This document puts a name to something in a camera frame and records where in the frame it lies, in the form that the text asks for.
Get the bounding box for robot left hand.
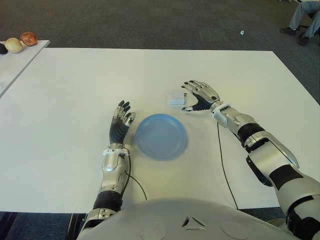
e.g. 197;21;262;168
108;100;137;145

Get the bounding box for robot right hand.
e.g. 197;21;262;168
180;79;221;113

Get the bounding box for white charger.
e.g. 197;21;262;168
168;91;188;106

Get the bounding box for blue plate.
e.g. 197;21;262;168
135;113;188;161

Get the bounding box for grey robot torso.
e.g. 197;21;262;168
74;197;301;240

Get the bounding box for seated person legs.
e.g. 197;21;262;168
279;0;320;46

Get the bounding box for brown round bread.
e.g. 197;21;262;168
19;31;38;47

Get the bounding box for beige round bread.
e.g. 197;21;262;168
5;37;25;54

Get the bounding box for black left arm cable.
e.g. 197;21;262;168
123;152;148;201

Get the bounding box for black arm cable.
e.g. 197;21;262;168
216;122;238;210
123;152;148;201

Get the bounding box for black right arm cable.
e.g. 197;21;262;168
216;122;238;210

